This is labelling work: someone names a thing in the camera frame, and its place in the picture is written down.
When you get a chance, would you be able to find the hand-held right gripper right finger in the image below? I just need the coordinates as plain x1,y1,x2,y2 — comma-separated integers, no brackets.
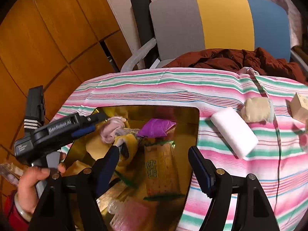
188,146,281,231

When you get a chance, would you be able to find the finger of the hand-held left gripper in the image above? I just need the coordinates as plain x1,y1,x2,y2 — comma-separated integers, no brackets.
80,113,109,126
72,124,97,139

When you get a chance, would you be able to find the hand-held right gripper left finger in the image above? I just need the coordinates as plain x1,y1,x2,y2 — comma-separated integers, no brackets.
28,146,121,231

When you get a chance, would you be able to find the pink sock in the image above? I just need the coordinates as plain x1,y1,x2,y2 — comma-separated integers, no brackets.
100,116,128,148

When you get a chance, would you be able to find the gold metal tin box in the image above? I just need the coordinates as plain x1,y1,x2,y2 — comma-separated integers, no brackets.
61,105,201,231

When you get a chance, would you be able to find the white foam block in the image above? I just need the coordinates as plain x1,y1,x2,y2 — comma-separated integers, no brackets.
210,107,259,160

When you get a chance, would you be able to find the pink plastic case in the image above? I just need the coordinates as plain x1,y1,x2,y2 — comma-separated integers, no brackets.
108,198,157,231

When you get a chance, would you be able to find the purple packet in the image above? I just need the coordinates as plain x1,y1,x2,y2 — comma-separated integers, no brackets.
137,118,177,139

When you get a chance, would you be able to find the cream cloth bundle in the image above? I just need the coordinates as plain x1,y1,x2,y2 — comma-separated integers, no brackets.
241,97,275,124

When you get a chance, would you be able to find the beige carton box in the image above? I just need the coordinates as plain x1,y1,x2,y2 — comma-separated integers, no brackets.
290,93,308,126

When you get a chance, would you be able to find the person's left forearm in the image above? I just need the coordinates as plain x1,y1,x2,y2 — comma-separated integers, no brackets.
3,192,30,231

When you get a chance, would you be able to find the person's left hand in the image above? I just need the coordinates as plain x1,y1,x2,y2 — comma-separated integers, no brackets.
18,153,67,220

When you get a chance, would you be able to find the pale bangle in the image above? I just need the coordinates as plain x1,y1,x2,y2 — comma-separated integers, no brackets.
14,194,32,222

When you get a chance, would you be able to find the pink green striped tablecloth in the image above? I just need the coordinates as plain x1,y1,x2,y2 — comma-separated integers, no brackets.
50,67,308,231

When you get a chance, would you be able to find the orange wooden wardrobe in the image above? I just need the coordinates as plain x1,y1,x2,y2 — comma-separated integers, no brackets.
0,0,136,198

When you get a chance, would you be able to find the black rolled mat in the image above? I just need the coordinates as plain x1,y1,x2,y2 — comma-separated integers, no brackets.
130,0,157,68

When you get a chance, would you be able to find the pink white cloth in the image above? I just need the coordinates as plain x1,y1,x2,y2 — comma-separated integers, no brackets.
237,67,261,77

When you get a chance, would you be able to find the brown padded jacket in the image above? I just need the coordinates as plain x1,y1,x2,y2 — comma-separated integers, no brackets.
162,48,308,85

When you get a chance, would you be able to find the grey yellow blue chair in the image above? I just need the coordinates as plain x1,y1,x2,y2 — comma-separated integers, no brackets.
149,0,293,68

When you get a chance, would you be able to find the thin grey cord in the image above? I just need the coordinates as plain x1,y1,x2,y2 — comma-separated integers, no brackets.
253,74,284,198

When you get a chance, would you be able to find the grey chair frame tube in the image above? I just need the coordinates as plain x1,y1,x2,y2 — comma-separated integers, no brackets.
290,49,308,68

